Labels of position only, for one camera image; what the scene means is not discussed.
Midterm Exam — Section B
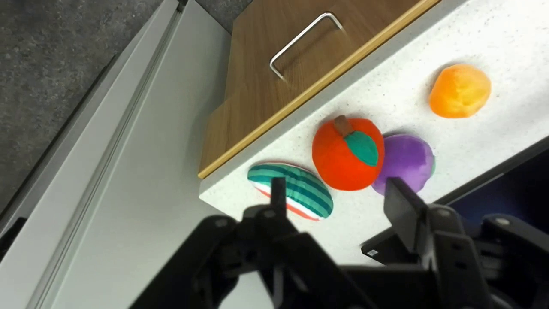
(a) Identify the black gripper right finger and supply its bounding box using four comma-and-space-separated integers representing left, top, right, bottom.
359, 176, 549, 309

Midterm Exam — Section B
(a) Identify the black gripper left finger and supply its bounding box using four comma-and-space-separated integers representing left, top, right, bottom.
129, 176, 375, 309

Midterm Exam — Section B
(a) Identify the wooden front white drawer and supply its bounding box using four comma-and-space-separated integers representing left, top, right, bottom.
196, 0, 443, 180

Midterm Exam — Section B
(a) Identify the striped watermelon plush toy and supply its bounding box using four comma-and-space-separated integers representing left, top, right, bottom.
246, 161, 335, 223

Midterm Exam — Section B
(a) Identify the dark rectangular box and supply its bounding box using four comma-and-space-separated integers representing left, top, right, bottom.
431, 135, 549, 242

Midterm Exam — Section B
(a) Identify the purple plush toy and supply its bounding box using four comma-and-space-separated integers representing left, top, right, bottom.
371, 132, 438, 197

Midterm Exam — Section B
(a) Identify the red tomato plush toy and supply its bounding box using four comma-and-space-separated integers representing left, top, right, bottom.
311, 115, 387, 192

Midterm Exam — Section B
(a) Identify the white double door fridge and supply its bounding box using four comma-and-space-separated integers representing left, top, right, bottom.
0, 0, 248, 309

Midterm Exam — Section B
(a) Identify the orange yellow plush toy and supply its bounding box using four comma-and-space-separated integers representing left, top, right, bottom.
428, 61, 493, 120

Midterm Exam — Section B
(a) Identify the silver drawer handle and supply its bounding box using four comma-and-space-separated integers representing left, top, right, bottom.
267, 10, 347, 82

